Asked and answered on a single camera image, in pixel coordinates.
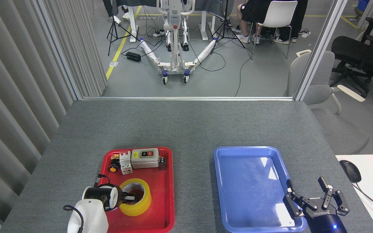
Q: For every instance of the white wheeled stand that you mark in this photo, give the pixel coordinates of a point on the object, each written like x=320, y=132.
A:
x=175, y=61

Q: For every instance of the grey on-off switch box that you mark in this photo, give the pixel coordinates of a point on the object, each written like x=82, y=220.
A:
x=144, y=161

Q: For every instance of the grey armchair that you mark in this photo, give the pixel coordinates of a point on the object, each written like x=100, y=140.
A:
x=316, y=94

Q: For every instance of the small dark selector switch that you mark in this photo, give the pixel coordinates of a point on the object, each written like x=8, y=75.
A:
x=163, y=164

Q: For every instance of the white floor sticker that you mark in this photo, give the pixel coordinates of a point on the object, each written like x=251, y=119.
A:
x=114, y=64

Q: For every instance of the white power strip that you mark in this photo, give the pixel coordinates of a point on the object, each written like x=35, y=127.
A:
x=305, y=33

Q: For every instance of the white plastic chair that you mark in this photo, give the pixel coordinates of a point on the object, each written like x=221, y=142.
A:
x=280, y=13

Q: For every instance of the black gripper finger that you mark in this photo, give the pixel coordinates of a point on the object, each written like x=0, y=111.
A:
x=129, y=197
x=342, y=204
x=293, y=205

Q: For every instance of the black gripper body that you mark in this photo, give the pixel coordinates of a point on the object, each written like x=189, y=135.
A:
x=325, y=221
x=121, y=199

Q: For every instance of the yellow tape roll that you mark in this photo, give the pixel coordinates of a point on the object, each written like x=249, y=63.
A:
x=142, y=205

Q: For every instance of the blue plastic tray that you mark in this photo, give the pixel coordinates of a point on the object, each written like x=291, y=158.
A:
x=251, y=187

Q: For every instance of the silver frame rail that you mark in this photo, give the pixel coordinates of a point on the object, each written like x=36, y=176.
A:
x=186, y=98

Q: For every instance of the white circuit breaker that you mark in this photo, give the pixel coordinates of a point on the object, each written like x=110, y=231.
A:
x=126, y=165

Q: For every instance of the black power adapter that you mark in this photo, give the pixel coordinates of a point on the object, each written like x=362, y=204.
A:
x=133, y=57

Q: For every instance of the person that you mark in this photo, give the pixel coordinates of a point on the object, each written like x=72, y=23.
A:
x=117, y=20
x=254, y=9
x=299, y=16

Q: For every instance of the blue bin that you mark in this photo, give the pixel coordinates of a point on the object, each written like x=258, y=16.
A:
x=363, y=6

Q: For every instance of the black office chair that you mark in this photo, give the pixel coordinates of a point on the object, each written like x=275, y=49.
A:
x=351, y=51

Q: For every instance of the red plastic tray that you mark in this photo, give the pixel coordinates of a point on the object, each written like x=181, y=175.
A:
x=162, y=194

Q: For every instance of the silver frame post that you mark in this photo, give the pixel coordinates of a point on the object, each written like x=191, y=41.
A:
x=319, y=48

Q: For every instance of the black tripod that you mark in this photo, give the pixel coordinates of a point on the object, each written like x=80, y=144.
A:
x=226, y=19
x=112, y=29

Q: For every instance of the black computer mouse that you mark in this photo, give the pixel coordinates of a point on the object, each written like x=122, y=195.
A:
x=350, y=171

